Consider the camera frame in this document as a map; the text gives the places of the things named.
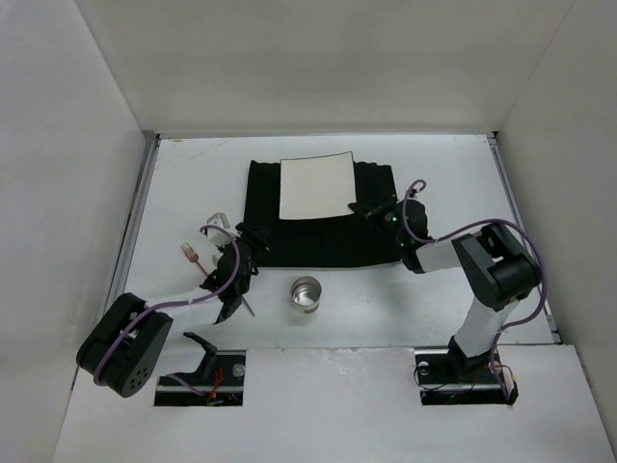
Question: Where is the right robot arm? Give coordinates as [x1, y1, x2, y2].
[349, 193, 542, 379]

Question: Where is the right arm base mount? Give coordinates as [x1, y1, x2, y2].
[413, 341, 519, 406]

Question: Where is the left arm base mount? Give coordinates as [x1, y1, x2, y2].
[153, 332, 247, 407]

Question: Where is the black cloth placemat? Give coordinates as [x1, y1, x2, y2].
[243, 160, 400, 269]

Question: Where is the copper fork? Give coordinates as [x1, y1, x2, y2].
[180, 242, 209, 277]

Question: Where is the metal cup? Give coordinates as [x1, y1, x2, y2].
[290, 276, 322, 314]

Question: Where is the silver knife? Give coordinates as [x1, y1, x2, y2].
[242, 297, 255, 317]

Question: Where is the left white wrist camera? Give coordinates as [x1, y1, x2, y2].
[200, 212, 235, 247]

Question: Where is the white square plate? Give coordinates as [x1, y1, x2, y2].
[279, 151, 357, 221]

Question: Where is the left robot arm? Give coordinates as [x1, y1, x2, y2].
[76, 223, 271, 398]

